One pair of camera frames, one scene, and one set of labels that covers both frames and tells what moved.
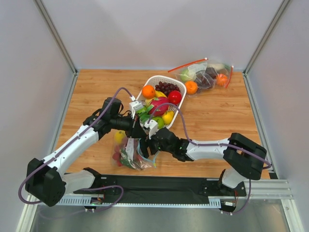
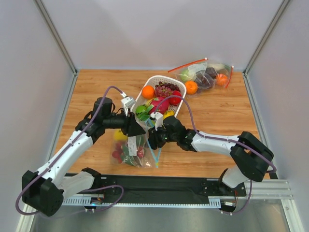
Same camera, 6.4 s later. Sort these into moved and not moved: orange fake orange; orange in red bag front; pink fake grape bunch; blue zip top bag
Moved: pink fake grape bunch
Not moved: orange fake orange; blue zip top bag; orange in red bag front
